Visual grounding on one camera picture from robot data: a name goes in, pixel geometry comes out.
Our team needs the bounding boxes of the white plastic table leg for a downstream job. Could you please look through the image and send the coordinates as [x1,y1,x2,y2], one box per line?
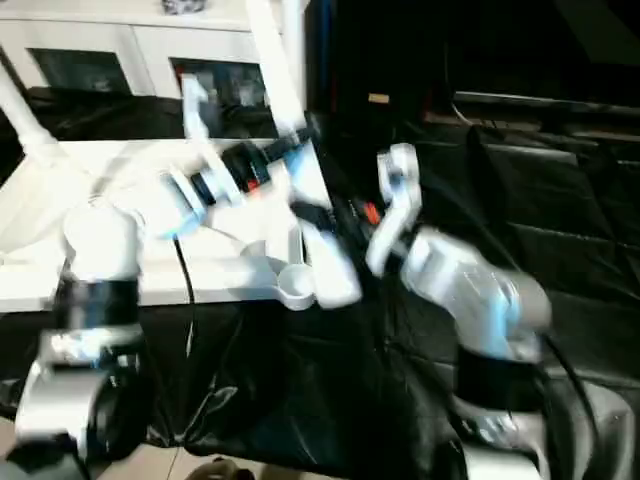
[280,0,311,141]
[243,0,363,311]
[0,60,59,166]

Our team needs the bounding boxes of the white plastic table top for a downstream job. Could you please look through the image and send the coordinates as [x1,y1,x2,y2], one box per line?
[0,135,336,311]

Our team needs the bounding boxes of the dark glass bowl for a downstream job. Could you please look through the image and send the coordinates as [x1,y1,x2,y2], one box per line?
[160,0,206,15]

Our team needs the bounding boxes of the white cabinet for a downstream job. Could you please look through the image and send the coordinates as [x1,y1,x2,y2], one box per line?
[0,0,311,101]

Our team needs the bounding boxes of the black mat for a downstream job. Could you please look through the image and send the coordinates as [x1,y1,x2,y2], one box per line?
[0,85,640,471]

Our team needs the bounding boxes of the large black furniture piece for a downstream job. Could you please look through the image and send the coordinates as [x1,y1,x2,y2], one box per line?
[310,0,640,121]

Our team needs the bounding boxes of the black robot left foot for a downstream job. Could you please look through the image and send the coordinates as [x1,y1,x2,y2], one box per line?
[185,458,251,480]

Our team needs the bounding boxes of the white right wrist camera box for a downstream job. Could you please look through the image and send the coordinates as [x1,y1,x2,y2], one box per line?
[365,143,421,276]

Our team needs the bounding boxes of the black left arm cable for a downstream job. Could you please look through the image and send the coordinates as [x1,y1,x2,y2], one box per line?
[170,235,198,361]

